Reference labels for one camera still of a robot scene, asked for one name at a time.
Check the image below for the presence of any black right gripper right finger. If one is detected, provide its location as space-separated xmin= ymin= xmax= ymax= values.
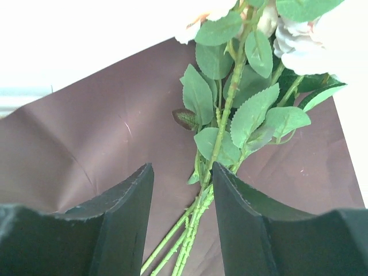
xmin=213 ymin=163 xmax=367 ymax=275

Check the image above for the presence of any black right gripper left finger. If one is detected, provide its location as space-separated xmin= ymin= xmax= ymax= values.
xmin=1 ymin=163 xmax=154 ymax=275

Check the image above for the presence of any dark red wrapping paper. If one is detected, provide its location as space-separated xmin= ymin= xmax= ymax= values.
xmin=1 ymin=40 xmax=364 ymax=275

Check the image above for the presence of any tall pink rose stem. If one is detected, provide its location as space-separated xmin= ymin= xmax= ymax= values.
xmin=141 ymin=1 xmax=278 ymax=275

